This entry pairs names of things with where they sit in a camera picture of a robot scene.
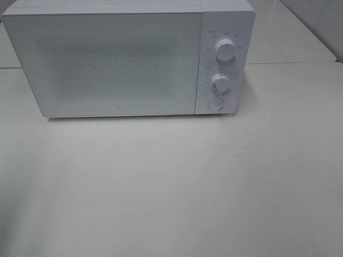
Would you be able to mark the round door release button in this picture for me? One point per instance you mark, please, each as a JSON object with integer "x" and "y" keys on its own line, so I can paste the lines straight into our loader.
{"x": 215, "y": 104}

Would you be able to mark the white microwave knob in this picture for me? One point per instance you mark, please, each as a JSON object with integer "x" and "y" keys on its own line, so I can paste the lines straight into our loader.
{"x": 220, "y": 82}
{"x": 225, "y": 49}

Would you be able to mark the white microwave door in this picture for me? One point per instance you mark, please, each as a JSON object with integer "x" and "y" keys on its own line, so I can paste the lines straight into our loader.
{"x": 109, "y": 64}

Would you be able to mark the white microwave oven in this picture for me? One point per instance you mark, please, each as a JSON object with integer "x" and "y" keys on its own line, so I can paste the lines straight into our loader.
{"x": 220, "y": 19}

